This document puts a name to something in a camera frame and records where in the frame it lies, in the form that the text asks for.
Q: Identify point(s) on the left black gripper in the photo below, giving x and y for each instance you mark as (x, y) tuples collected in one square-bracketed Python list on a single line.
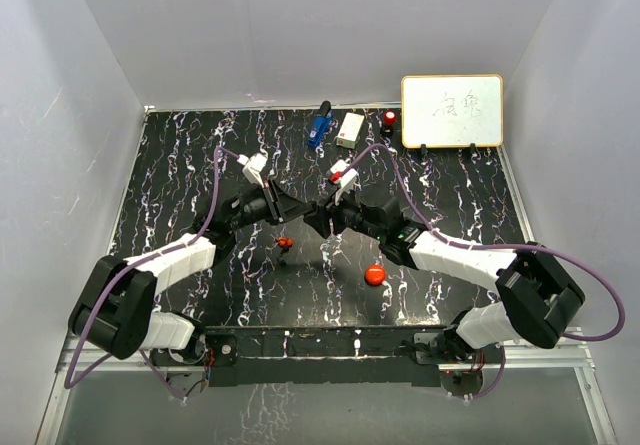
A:
[(287, 206)]

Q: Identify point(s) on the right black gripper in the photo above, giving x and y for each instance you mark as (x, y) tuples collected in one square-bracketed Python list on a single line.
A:
[(322, 216)]

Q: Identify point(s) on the black earbud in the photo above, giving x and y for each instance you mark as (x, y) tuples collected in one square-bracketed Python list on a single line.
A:
[(282, 258)]

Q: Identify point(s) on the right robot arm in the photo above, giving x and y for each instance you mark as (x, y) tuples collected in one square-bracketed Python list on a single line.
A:
[(537, 297)]

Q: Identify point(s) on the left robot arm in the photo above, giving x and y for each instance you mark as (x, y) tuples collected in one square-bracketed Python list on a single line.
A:
[(118, 299)]

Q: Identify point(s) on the red round case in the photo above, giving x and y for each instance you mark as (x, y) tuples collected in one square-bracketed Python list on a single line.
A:
[(375, 275)]

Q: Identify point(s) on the red earbud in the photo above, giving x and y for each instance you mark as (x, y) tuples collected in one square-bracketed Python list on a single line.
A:
[(284, 242)]

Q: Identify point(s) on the blue stapler tool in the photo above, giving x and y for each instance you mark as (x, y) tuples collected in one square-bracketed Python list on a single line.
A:
[(320, 125)]

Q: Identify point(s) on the white rectangular box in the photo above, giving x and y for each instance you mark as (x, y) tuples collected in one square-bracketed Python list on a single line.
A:
[(348, 134)]

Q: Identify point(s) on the red cap black bottle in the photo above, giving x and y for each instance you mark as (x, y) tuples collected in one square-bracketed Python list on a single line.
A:
[(388, 124)]

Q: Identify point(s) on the white dry-erase board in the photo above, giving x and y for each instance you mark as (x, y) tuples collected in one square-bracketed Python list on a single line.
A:
[(452, 111)]

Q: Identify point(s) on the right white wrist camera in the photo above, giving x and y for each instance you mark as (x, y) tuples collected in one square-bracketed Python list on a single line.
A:
[(343, 178)]

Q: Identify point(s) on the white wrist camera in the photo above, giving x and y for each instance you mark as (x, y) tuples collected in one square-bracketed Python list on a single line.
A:
[(253, 166), (343, 178)]

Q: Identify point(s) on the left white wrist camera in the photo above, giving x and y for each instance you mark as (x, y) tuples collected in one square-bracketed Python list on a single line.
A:
[(253, 166)]

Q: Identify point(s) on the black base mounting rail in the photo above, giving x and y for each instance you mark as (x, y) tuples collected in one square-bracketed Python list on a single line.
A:
[(414, 355)]

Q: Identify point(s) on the aluminium frame rail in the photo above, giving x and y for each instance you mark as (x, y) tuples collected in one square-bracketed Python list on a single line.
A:
[(521, 396)]

